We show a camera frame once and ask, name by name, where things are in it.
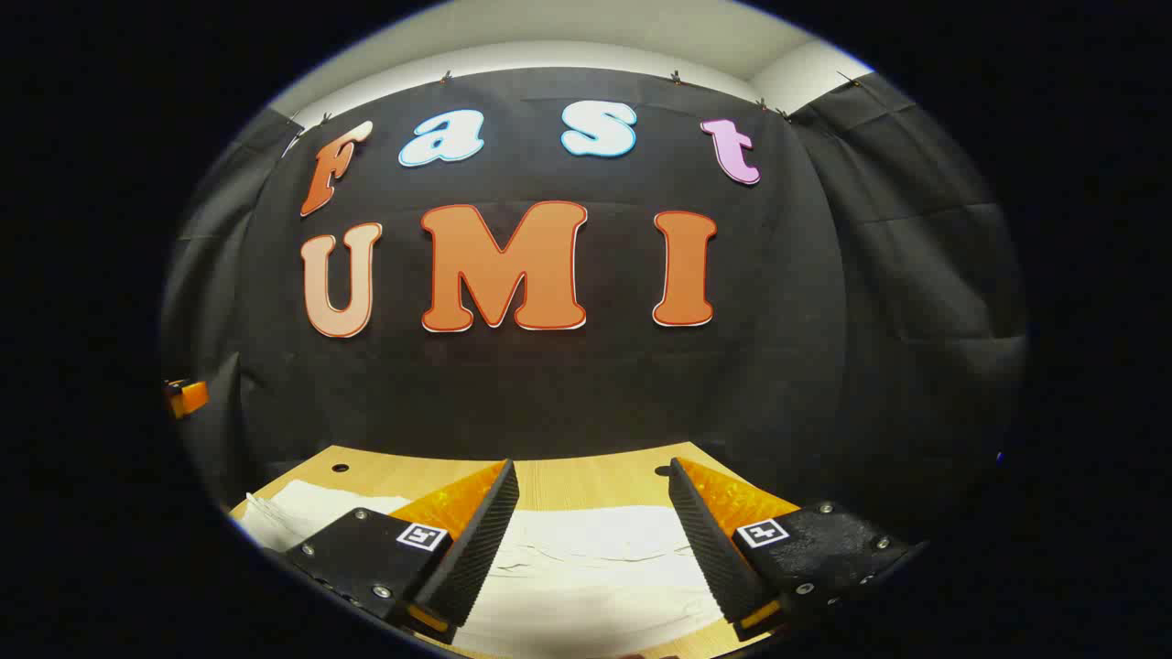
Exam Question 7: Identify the white jeans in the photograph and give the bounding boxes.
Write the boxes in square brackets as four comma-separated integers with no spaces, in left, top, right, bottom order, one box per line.
[240,479,733,659]

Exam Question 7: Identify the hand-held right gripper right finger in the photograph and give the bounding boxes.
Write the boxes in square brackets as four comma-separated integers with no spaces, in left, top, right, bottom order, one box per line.
[667,457,928,643]

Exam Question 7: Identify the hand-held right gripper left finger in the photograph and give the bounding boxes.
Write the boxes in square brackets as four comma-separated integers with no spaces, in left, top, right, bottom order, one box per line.
[282,459,521,644]

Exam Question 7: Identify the black backdrop cloth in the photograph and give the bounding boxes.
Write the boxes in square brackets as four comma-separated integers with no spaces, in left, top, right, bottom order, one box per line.
[160,66,1031,550]

